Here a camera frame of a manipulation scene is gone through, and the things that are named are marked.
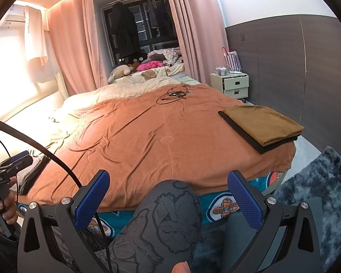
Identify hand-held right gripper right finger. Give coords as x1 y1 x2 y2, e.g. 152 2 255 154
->
227 170 321 273

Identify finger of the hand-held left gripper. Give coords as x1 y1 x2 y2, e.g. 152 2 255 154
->
0 151 34 174

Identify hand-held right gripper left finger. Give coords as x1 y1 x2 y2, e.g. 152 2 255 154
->
17 169 111 273

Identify olive printed t-shirt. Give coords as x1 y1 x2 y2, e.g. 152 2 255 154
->
223 105 305 147

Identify grey clothes pile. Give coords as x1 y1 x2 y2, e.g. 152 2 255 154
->
15 155 50 195

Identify person's left hand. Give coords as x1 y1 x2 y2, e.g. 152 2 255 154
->
0 176 18 229

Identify teal printed bed sheet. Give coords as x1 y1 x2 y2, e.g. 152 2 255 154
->
15 171 287 238

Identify grey printed pants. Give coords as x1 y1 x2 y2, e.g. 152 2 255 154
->
50 180 202 273

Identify black folded garment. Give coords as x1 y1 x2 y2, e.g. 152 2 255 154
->
218 110 299 154

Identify grey shaggy rug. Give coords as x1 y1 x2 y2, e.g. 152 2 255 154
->
193 146 341 273

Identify white padded headboard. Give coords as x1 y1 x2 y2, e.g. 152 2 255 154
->
0 71 70 160

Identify orange blanket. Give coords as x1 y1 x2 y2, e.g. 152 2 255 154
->
27 83 296 207

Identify white nightstand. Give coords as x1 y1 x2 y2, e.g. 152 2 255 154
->
210 72 250 101

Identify hanging white shirt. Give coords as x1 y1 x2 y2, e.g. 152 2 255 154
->
24 4 49 67

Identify pink curtain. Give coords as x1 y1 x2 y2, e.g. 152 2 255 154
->
47 0 108 96
160 0 229 84

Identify beige teddy plush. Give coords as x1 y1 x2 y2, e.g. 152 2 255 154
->
108 64 133 83

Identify striped gift bag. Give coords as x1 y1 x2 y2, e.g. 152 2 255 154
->
222 47 242 73

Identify brown plush toy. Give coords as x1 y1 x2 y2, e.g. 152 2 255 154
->
129 58 144 71

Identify pink cloth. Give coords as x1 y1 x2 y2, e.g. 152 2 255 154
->
138 61 164 71

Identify floral cloth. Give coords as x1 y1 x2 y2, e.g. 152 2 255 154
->
148 47 182 63

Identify hanging dark coat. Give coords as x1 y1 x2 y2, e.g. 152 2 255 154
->
111 2 138 59

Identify dark glass window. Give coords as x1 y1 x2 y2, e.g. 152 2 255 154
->
101 0 178 66

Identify hanging dark garment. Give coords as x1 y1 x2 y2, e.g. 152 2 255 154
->
146 0 160 29
159 0 177 39

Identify thick black cable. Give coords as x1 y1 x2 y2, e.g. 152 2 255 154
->
0 116 84 190

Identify tangled black cables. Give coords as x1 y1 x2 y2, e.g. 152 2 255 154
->
156 87 192 105

